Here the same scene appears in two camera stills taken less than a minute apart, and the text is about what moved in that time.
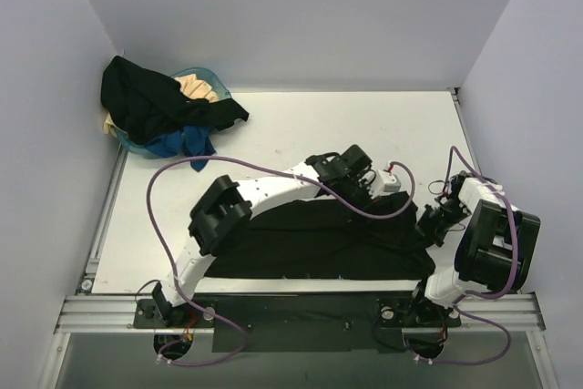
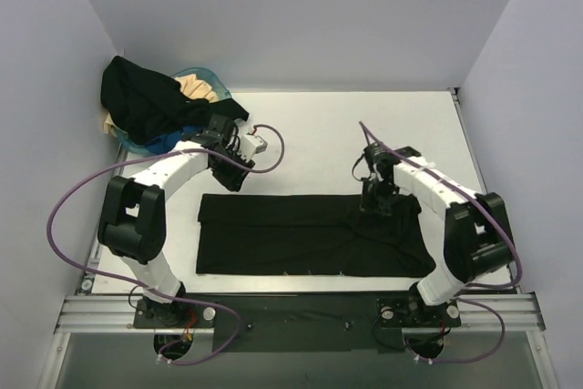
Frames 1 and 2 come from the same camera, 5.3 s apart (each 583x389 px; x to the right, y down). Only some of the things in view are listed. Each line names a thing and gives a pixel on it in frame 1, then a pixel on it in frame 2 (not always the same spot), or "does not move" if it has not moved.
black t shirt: [145, 104] does not move
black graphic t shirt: [317, 239] does not move
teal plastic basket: [216, 81] does not move
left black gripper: [380, 198] → [232, 175]
